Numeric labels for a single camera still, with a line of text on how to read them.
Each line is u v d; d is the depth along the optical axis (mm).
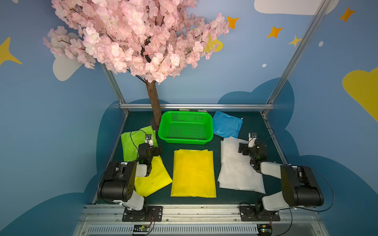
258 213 678
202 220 735
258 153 733
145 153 721
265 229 730
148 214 703
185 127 1111
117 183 452
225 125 1118
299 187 459
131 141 1013
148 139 802
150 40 565
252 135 824
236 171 861
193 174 869
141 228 718
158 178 839
